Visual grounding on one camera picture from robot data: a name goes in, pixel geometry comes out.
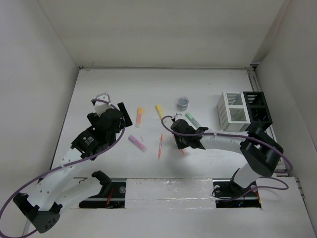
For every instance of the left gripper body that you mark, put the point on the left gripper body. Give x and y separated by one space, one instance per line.
94 118

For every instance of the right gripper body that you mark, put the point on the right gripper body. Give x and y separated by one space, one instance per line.
181 142

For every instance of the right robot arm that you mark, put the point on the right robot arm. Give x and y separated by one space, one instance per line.
260 151

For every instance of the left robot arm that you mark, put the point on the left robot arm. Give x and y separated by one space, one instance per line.
44 203

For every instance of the orange highlighter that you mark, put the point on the orange highlighter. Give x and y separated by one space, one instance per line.
139 117

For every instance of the green highlighter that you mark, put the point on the green highlighter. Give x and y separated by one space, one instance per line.
193 121

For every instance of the jar of paper clips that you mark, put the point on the jar of paper clips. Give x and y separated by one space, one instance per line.
183 103

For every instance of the purple highlighter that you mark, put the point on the purple highlighter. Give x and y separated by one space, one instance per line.
137 143

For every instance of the yellow highlighter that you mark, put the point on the yellow highlighter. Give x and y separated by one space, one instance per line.
160 113

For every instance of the white slotted organizer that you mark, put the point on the white slotted organizer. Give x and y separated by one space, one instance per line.
232 118

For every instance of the black slotted organizer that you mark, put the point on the black slotted organizer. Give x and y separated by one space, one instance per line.
258 110

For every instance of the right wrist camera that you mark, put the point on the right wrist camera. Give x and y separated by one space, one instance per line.
178 116

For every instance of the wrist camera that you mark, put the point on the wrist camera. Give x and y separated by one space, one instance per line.
101 103
178 116

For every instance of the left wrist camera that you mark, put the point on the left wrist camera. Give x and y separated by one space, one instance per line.
101 103

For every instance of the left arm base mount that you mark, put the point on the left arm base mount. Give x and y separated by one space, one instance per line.
111 195

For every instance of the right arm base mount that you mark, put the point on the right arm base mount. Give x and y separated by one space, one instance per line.
229 195

